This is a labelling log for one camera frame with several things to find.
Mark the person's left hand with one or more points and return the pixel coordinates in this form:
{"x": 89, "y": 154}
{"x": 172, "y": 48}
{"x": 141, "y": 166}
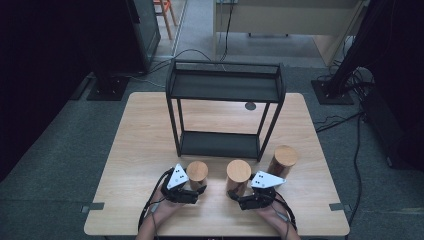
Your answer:
{"x": 165, "y": 208}

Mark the grey tape strip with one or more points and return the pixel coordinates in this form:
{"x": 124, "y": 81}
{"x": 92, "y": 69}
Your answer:
{"x": 92, "y": 207}
{"x": 338, "y": 206}

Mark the medium glass jar bamboo lid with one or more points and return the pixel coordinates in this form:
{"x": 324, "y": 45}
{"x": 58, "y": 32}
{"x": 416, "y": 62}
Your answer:
{"x": 238, "y": 171}

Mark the beige desk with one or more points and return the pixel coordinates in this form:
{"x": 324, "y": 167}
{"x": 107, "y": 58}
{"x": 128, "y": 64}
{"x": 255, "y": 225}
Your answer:
{"x": 283, "y": 16}

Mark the black equipment box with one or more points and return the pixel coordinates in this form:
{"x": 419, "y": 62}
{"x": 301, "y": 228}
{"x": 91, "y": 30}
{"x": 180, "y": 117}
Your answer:
{"x": 390, "y": 126}

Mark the dark glass cabinet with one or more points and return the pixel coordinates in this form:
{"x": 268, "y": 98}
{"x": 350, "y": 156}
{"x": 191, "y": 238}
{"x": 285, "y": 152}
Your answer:
{"x": 146, "y": 33}

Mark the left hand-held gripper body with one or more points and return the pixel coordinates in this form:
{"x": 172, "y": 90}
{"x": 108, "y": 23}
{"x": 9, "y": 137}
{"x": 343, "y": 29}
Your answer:
{"x": 176, "y": 178}

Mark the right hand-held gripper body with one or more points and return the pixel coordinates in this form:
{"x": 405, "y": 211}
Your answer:
{"x": 263, "y": 181}

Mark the person's right hand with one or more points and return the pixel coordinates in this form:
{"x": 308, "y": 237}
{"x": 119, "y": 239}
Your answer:
{"x": 275, "y": 213}

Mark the black stand with square base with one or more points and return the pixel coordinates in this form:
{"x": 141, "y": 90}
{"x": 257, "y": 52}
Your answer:
{"x": 331, "y": 93}
{"x": 108, "y": 88}

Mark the orange wooden stool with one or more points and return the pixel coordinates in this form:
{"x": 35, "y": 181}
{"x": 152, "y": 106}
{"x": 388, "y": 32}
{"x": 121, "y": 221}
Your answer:
{"x": 166, "y": 13}

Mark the small glass jar bamboo lid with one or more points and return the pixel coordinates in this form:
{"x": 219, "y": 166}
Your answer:
{"x": 197, "y": 170}

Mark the black metal two-tier shelf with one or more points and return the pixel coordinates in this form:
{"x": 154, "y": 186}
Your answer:
{"x": 220, "y": 86}

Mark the tall glass jar bamboo lid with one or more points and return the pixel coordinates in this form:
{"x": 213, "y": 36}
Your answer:
{"x": 285, "y": 156}

